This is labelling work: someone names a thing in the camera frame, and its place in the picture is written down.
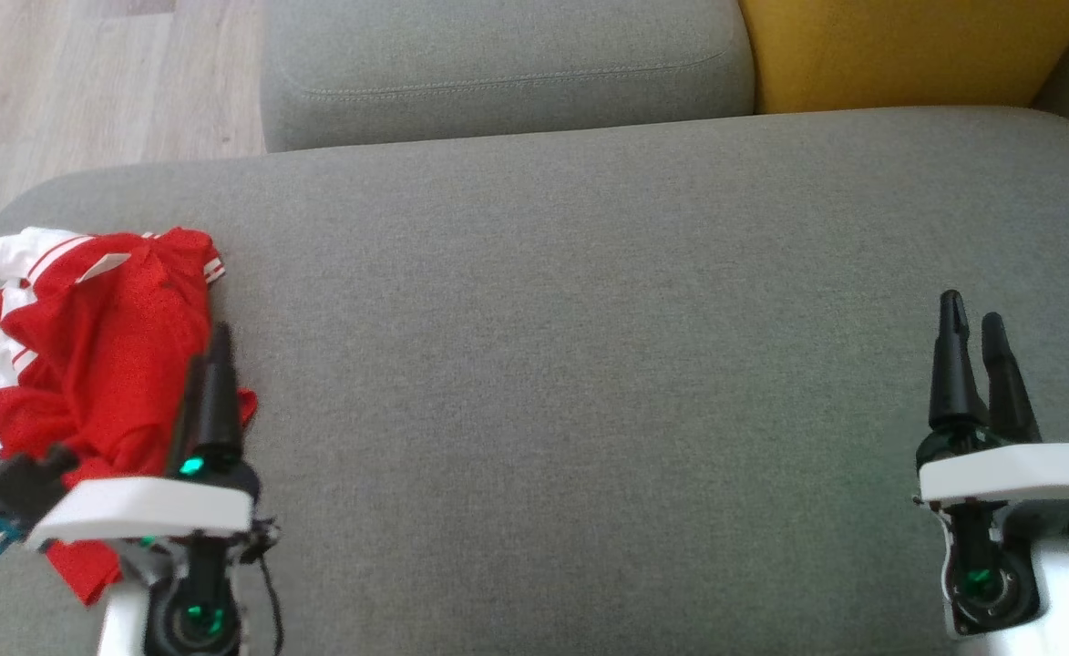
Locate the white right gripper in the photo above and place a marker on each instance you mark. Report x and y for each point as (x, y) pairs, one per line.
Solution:
(1017, 474)

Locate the red white basketball jersey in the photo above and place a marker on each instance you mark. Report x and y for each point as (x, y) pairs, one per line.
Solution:
(106, 319)

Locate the large grey sofa seat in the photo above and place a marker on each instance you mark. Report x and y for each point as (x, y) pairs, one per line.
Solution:
(589, 410)

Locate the grey sofa back cushion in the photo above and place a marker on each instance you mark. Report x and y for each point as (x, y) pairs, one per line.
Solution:
(498, 64)

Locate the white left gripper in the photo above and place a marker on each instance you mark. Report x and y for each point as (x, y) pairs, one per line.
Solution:
(142, 510)

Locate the yellow cushion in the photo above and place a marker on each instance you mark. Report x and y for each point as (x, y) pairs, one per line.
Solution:
(908, 50)

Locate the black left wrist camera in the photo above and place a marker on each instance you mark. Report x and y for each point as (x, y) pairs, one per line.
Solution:
(19, 487)

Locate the red shorts with white stripe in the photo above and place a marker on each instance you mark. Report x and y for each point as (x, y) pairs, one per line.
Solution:
(87, 569)

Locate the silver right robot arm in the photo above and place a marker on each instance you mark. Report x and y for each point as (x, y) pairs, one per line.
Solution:
(1063, 592)

